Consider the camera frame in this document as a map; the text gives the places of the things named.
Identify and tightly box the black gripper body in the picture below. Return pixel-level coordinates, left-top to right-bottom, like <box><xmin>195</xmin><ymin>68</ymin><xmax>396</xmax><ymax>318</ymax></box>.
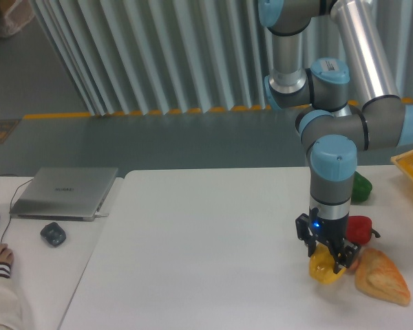
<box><xmin>295</xmin><ymin>213</ymin><xmax>348</xmax><ymax>256</ymax></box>

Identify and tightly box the yellow bell pepper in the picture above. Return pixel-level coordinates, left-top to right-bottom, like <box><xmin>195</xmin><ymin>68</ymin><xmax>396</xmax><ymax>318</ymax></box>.
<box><xmin>308</xmin><ymin>244</ymin><xmax>346</xmax><ymax>285</ymax></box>

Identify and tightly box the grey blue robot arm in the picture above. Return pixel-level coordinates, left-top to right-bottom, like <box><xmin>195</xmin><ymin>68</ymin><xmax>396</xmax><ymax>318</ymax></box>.
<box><xmin>258</xmin><ymin>1</ymin><xmax>413</xmax><ymax>273</ymax></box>

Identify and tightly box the cream striped sleeve forearm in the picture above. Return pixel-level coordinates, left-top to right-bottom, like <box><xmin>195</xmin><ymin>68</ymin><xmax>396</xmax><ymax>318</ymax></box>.
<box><xmin>0</xmin><ymin>262</ymin><xmax>25</xmax><ymax>329</ymax></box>

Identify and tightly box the red bell pepper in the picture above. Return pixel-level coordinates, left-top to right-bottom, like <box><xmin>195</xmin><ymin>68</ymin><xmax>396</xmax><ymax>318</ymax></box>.
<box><xmin>346</xmin><ymin>216</ymin><xmax>381</xmax><ymax>245</ymax></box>

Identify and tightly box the green bell pepper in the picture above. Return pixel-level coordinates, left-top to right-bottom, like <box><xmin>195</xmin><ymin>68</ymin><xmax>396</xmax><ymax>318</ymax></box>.
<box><xmin>351</xmin><ymin>171</ymin><xmax>373</xmax><ymax>203</ymax></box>

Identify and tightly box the person's hand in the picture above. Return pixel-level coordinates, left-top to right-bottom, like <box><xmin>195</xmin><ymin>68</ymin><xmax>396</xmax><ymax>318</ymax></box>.
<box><xmin>0</xmin><ymin>243</ymin><xmax>14</xmax><ymax>267</ymax></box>

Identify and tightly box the brown egg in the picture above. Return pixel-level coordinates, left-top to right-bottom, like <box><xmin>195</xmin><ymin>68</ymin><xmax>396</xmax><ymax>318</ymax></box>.
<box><xmin>349</xmin><ymin>258</ymin><xmax>359</xmax><ymax>272</ymax></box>

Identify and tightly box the toasted bread piece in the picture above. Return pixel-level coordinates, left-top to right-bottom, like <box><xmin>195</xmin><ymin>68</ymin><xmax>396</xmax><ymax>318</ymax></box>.
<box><xmin>354</xmin><ymin>248</ymin><xmax>411</xmax><ymax>306</ymax></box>

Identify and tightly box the silver closed laptop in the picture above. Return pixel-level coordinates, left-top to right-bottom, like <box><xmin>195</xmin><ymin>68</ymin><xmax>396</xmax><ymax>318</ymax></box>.
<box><xmin>10</xmin><ymin>167</ymin><xmax>118</xmax><ymax>221</ymax></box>

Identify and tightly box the corrugated metal partition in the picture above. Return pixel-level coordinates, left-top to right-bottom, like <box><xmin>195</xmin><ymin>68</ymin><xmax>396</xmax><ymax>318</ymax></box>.
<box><xmin>29</xmin><ymin>0</ymin><xmax>362</xmax><ymax>117</ymax></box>

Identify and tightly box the dark grey computer mouse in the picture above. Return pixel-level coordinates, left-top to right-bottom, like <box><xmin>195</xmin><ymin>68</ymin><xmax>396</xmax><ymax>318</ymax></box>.
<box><xmin>40</xmin><ymin>222</ymin><xmax>67</xmax><ymax>248</ymax></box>

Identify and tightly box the black cable on desk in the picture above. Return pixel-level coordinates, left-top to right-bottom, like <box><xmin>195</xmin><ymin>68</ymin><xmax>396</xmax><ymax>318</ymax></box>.
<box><xmin>0</xmin><ymin>173</ymin><xmax>35</xmax><ymax>245</ymax></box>

